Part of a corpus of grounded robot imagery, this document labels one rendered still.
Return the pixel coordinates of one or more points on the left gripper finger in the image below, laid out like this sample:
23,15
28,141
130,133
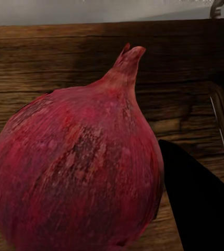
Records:
197,199

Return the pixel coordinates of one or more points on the cutting board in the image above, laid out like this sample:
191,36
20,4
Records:
171,86

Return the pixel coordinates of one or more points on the vidalia onion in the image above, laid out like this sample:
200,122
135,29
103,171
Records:
80,167

